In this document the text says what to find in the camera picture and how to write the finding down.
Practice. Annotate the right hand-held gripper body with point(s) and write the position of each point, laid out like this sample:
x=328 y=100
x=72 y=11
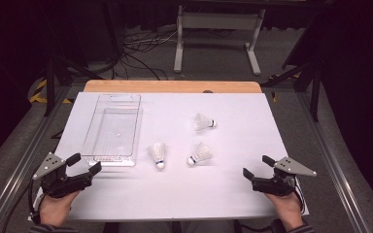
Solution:
x=291 y=166

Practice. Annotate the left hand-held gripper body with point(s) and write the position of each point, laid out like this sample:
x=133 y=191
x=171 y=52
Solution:
x=50 y=163

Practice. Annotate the clear plastic tray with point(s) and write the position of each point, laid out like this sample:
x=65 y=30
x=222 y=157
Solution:
x=115 y=129

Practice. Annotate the white shuttlecock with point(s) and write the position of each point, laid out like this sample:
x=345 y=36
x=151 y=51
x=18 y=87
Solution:
x=202 y=122
x=201 y=152
x=157 y=152

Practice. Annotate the person's right hand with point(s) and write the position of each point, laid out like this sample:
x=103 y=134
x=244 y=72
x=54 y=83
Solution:
x=289 y=208

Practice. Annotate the person's left hand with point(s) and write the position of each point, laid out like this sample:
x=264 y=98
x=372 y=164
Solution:
x=55 y=210

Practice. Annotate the yellow black floor tape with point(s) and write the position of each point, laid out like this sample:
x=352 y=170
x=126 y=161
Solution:
x=37 y=97

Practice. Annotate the black tripod stand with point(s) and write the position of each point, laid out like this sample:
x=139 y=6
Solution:
x=49 y=87

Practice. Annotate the black metal stand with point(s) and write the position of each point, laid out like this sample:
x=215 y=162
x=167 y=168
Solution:
x=315 y=93

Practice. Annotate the wooden table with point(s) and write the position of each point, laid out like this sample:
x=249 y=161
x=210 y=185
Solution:
x=162 y=86

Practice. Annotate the aluminium floor rail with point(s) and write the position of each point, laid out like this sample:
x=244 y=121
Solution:
x=333 y=168
x=13 y=181

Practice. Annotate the white metal stand frame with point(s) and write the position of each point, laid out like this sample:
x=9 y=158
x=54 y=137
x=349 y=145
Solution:
x=218 y=21

